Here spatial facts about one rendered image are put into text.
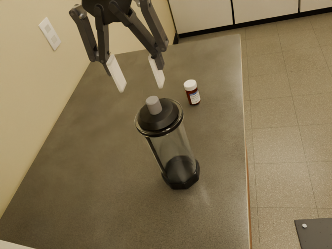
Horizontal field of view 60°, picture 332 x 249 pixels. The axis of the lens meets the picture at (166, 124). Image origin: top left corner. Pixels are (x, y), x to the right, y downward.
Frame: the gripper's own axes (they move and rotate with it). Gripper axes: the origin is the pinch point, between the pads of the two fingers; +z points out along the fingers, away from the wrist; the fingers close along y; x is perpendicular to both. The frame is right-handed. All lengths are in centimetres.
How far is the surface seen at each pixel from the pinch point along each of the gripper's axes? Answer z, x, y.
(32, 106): 24, 23, -56
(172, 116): 10.1, -1.5, 4.5
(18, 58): 8, 31, -56
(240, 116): 33.4, 20.9, 16.1
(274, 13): 115, 246, 42
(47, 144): 34, 13, -51
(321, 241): 126, 24, 47
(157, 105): 7.5, -0.7, 1.8
